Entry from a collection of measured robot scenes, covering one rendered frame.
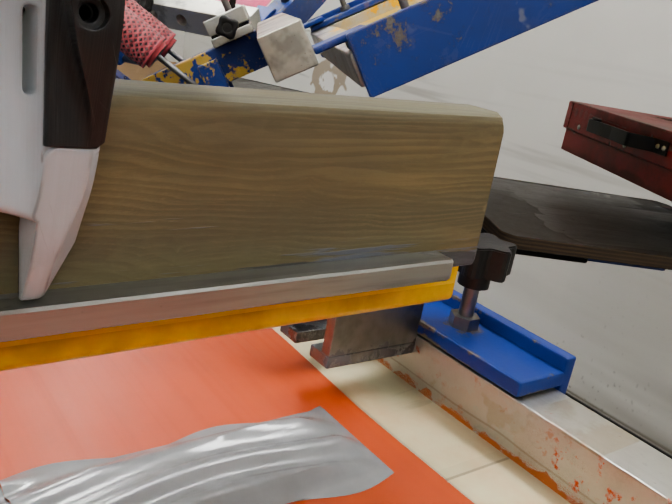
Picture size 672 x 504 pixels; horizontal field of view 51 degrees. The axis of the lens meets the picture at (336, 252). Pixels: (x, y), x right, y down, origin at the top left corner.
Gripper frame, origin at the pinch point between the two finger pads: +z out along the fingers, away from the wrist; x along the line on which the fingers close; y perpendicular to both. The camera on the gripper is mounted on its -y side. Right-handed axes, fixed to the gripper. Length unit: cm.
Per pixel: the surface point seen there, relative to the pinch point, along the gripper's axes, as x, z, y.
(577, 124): -53, 2, -105
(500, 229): -34, 14, -68
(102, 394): -11.0, 13.6, -6.8
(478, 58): -167, -4, -200
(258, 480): 0.0, 12.8, -10.5
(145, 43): -67, -1, -30
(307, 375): -8.9, 13.6, -19.5
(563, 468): 6.4, 12.0, -25.5
